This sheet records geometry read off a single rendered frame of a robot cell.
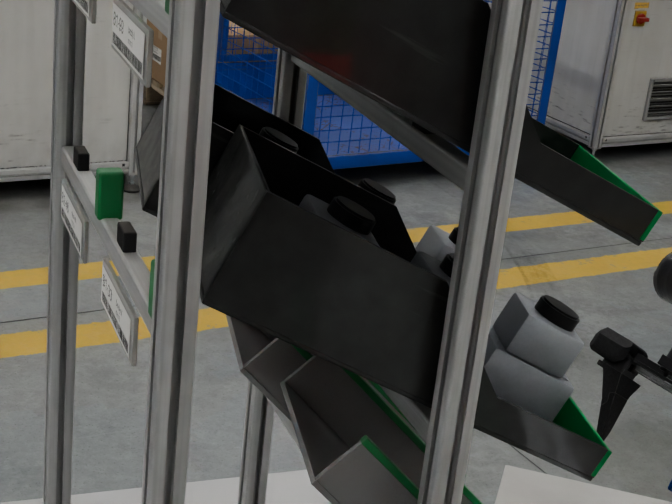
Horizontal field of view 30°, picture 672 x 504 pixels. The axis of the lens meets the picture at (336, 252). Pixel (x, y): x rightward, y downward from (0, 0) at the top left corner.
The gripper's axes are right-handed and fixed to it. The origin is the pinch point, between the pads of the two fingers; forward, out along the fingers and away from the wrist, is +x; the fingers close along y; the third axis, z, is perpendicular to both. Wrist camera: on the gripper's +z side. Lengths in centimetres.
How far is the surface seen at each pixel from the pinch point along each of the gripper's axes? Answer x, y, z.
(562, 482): 10.3, 12.6, 19.2
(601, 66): -122, 244, 382
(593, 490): 9.2, 9.4, 20.3
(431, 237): -4.3, 9.7, -37.0
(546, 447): 3.4, -10.2, -44.3
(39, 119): 26, 313, 181
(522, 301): -3.6, -2.4, -42.2
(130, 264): 7, 9, -65
